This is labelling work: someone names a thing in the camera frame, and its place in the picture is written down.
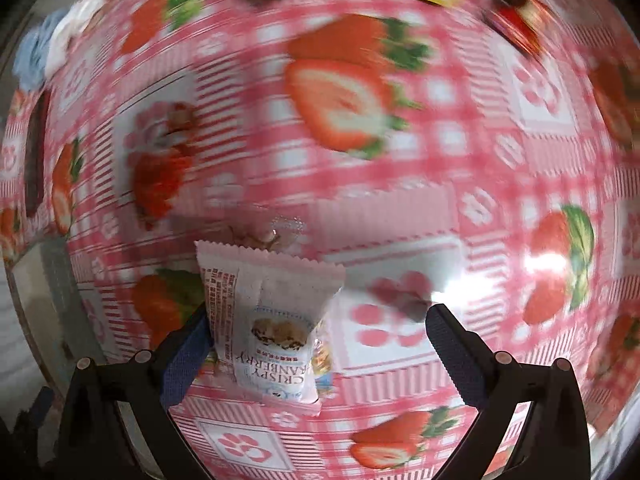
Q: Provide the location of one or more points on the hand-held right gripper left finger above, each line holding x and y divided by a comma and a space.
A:
186, 366

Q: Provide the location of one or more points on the dark brown snack bar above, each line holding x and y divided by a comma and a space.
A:
36, 155

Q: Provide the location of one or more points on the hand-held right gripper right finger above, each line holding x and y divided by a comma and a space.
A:
460, 360

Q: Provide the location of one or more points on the blue white cloth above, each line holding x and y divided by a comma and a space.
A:
50, 47

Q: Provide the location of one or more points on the pink white snack packet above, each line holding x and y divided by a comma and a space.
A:
280, 310

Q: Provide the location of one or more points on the pink checked fruit-print tablecloth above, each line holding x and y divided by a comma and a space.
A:
450, 185

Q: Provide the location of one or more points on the red snack packet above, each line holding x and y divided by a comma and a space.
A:
517, 17

